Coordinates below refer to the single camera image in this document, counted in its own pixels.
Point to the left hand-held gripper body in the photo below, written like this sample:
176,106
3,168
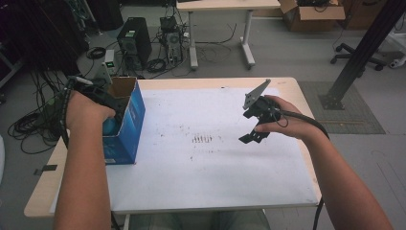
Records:
99,94

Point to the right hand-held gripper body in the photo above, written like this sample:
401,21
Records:
263,107

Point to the blue cardboard box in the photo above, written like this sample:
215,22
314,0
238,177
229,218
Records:
129,127

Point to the person's left hand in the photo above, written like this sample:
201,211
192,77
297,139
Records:
86,111

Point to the person's right hand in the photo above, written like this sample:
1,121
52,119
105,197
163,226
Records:
287,119

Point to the small white device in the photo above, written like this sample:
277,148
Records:
109,62

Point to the white table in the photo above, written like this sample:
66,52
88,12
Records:
217,166

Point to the black computer tower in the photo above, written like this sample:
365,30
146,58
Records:
134,41

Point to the black curtain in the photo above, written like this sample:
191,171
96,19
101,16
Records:
41,35

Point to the grey floor mat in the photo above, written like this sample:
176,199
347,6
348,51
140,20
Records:
351,118

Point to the black tape strip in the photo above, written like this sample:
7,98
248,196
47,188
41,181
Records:
48,168

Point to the open computer case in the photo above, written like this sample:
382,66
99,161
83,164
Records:
172,40

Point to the open brown cardboard box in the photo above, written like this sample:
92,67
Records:
314,16

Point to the black office chair base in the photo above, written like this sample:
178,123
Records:
357,57

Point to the white desk with wooden top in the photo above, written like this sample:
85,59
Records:
223,4

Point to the black metal stand beam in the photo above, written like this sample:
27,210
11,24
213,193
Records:
367,48

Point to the closed brown cardboard box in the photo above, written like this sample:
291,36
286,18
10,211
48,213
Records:
364,14

